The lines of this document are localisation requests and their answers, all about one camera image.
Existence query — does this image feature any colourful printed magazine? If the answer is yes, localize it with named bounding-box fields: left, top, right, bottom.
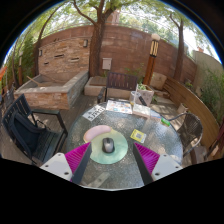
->
left=105, top=99, right=134, bottom=115

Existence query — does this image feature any slim straight tree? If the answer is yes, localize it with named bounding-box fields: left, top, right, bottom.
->
left=166, top=11, right=188, bottom=83

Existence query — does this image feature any white square planter box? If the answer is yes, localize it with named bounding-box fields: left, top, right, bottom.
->
left=137, top=83, right=155, bottom=107

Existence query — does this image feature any white licence plate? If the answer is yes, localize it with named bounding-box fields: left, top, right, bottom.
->
left=82, top=104, right=106, bottom=122

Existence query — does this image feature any stone raised planter bed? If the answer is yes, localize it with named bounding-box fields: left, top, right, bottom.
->
left=13, top=69, right=90, bottom=111

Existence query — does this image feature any beige stone block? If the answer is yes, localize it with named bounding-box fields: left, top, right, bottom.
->
left=149, top=72, right=168, bottom=91

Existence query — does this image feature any thick branching tree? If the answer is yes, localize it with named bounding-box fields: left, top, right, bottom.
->
left=71, top=0, right=128, bottom=78

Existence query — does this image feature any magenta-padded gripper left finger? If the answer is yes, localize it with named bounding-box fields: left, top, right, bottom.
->
left=39, top=142, right=93, bottom=185

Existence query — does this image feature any curved wooden bench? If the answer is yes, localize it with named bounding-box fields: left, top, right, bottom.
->
left=163, top=77, right=224, bottom=151

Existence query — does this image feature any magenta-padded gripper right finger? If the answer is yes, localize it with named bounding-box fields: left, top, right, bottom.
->
left=132, top=142, right=184, bottom=185

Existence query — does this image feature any wooden garden lamp post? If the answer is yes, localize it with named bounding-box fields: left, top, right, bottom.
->
left=143, top=33, right=162, bottom=86

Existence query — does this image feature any clear plastic cup with straw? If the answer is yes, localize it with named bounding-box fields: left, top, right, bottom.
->
left=129, top=83, right=142, bottom=107

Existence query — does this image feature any grey wall utility box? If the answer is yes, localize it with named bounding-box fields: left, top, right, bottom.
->
left=101, top=57, right=113, bottom=71

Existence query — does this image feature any dark wicker armchair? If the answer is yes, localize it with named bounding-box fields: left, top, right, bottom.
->
left=168, top=111, right=204, bottom=164

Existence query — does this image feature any black metal armchair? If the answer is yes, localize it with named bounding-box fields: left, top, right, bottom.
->
left=1, top=93, right=69, bottom=166

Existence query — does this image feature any dark wooden slatted chair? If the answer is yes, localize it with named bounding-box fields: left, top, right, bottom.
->
left=97, top=70, right=139, bottom=104

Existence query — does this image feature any grey computer mouse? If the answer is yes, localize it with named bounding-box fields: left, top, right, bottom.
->
left=101, top=137, right=116, bottom=154

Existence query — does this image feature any yellow printed card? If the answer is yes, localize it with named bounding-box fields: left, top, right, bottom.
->
left=130, top=128, right=148, bottom=144

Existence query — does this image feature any thin leaning tree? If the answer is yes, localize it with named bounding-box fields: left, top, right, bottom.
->
left=32, top=6, right=66, bottom=78

